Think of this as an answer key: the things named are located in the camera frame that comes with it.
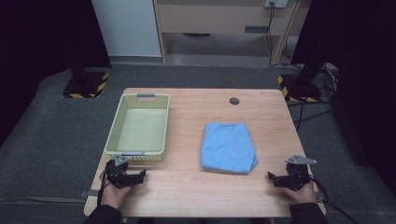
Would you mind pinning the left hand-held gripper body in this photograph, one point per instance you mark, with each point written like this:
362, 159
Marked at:
120, 175

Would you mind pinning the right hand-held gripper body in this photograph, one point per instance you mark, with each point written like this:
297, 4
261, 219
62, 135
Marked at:
295, 177

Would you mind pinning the pale green plastic basket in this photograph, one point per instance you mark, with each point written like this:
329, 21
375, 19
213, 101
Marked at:
141, 133

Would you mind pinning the blue cloth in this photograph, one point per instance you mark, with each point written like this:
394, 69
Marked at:
229, 147

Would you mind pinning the person's right hand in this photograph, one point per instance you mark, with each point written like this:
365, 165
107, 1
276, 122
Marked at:
301, 194

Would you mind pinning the person's left hand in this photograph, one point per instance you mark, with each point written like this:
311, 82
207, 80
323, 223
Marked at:
113, 194

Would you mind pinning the grey tape strip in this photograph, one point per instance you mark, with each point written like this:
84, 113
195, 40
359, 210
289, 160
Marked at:
92, 193

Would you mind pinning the black stand with striped base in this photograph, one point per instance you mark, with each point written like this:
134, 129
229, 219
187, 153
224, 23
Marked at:
300, 88
85, 84

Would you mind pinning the dark curtain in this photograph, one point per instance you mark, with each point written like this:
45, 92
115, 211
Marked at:
37, 46
364, 62

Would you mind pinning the white cabinet panel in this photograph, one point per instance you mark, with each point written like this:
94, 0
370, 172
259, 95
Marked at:
127, 28

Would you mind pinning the light wooden desk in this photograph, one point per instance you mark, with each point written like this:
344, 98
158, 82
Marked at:
214, 18

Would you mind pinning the white power strip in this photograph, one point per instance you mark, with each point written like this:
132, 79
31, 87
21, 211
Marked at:
276, 3

